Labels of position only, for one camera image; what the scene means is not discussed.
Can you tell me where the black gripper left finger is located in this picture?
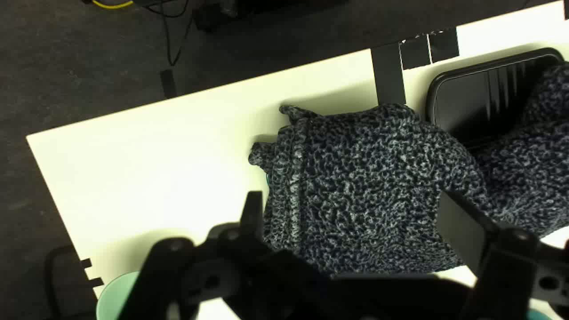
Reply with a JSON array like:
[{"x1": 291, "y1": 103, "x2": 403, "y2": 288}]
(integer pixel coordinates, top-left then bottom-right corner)
[{"x1": 117, "y1": 190, "x2": 334, "y2": 320}]

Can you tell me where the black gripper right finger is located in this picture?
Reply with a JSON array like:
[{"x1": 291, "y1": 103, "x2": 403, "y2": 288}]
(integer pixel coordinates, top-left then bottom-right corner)
[{"x1": 435, "y1": 190, "x2": 569, "y2": 320}]

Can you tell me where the dark blue speckled knit cloth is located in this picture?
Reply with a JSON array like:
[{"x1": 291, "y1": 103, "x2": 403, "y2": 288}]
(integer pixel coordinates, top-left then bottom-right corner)
[{"x1": 247, "y1": 61, "x2": 569, "y2": 281}]

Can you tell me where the mint green bowl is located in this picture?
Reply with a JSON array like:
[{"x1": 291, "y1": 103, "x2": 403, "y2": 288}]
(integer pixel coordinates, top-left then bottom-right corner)
[{"x1": 96, "y1": 272, "x2": 146, "y2": 320}]

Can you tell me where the black plastic tray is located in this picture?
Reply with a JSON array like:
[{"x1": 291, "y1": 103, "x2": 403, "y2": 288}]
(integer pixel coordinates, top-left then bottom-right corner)
[{"x1": 425, "y1": 46, "x2": 567, "y2": 151}]

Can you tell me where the black tape square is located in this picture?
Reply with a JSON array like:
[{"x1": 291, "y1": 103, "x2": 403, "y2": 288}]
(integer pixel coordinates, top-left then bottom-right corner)
[
  {"x1": 400, "y1": 36, "x2": 432, "y2": 71},
  {"x1": 428, "y1": 25, "x2": 460, "y2": 64}
]

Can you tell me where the black metal table bracket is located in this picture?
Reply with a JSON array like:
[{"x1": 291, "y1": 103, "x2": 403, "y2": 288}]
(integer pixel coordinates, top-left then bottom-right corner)
[{"x1": 371, "y1": 41, "x2": 409, "y2": 110}]

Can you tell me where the black floor cable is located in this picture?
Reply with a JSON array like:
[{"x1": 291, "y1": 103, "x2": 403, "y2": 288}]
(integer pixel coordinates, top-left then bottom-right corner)
[{"x1": 137, "y1": 0, "x2": 192, "y2": 68}]

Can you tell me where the yellow floor cable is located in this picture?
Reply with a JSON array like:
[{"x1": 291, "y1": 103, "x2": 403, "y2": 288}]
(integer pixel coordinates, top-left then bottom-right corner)
[{"x1": 87, "y1": 0, "x2": 135, "y2": 11}]

